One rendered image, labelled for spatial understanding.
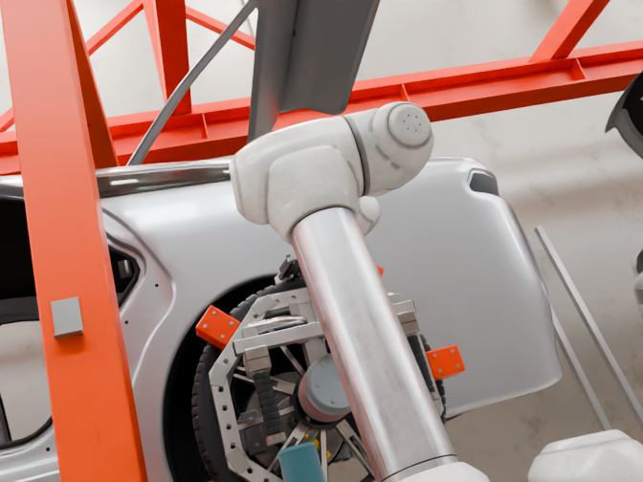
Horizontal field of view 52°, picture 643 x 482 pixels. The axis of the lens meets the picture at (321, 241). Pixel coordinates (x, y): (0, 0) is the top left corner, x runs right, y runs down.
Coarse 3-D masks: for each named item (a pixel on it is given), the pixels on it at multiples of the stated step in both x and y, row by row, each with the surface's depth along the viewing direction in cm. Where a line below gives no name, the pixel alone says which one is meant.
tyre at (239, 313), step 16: (272, 288) 178; (288, 288) 178; (240, 304) 175; (240, 320) 173; (208, 352) 169; (208, 368) 167; (208, 384) 166; (192, 400) 165; (208, 400) 164; (192, 416) 165; (208, 416) 163; (208, 432) 161; (208, 448) 160; (208, 464) 160; (224, 464) 159; (224, 480) 158; (240, 480) 158
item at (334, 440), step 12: (288, 372) 215; (276, 384) 213; (252, 396) 210; (276, 396) 211; (288, 396) 212; (252, 408) 209; (264, 432) 207; (288, 432) 203; (312, 432) 204; (336, 432) 210; (276, 444) 206; (336, 444) 208; (264, 456) 204; (276, 468) 203
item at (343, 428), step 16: (288, 352) 174; (240, 368) 170; (272, 384) 170; (288, 384) 171; (304, 416) 172; (304, 432) 167; (320, 432) 167; (352, 432) 168; (320, 448) 166; (352, 448) 167; (272, 464) 163; (368, 464) 166; (368, 480) 170
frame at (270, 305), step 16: (304, 288) 170; (256, 304) 166; (272, 304) 167; (288, 304) 168; (256, 320) 165; (240, 336) 163; (224, 352) 161; (224, 368) 159; (224, 384) 158; (432, 384) 165; (224, 400) 157; (224, 416) 155; (224, 432) 154; (224, 448) 154; (240, 448) 153; (240, 464) 151; (256, 464) 152; (256, 480) 151; (272, 480) 151
